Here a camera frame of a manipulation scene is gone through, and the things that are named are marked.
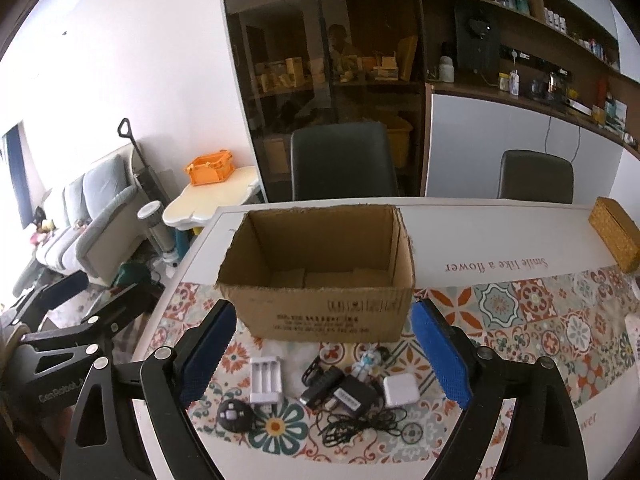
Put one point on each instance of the blue curtain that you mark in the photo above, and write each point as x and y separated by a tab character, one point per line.
17	175

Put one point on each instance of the green bag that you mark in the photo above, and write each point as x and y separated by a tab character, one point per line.
131	275

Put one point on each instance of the glass kettle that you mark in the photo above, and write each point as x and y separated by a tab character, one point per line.
551	85

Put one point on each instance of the wooden wall shelf unit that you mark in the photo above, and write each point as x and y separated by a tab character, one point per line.
550	105

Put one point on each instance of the cream side table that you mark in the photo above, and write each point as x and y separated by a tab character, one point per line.
205	202

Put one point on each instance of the woven tissue box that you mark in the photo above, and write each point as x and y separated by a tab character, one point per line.
615	232

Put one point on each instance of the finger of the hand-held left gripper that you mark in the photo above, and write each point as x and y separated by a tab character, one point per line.
60	292
120	307

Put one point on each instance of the orange plastic crate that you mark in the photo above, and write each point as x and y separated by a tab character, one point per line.
210	170

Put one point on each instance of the stick vacuum cleaner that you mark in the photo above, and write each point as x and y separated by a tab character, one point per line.
145	180

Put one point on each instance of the white cylindrical fan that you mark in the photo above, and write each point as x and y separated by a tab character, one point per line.
160	230

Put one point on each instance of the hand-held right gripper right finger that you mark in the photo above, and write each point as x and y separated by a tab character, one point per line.
442	355

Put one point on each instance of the brown cardboard box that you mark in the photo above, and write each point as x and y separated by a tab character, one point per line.
325	310

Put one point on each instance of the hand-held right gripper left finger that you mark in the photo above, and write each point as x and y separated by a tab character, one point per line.
207	360

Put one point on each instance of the white jar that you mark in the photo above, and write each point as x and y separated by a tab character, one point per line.
446	70

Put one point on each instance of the dark grey chair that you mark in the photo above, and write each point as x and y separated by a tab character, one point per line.
535	175
340	160

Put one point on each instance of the dark glass cabinet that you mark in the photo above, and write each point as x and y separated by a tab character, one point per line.
280	35

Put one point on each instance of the white cube charger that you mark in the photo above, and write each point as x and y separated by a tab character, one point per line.
400	390

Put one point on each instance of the white battery charger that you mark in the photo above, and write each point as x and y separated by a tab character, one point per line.
265	380

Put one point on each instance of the patterned tablecloth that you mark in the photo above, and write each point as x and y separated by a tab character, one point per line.
500	310

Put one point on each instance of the black wall appliance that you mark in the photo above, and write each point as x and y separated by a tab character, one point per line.
477	35

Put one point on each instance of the round black plug adapter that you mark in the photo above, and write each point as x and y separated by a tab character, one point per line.
237	416

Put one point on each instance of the yellow storage bin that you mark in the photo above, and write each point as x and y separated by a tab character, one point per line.
400	140

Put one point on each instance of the grey sofa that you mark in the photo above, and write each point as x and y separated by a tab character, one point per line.
90	210

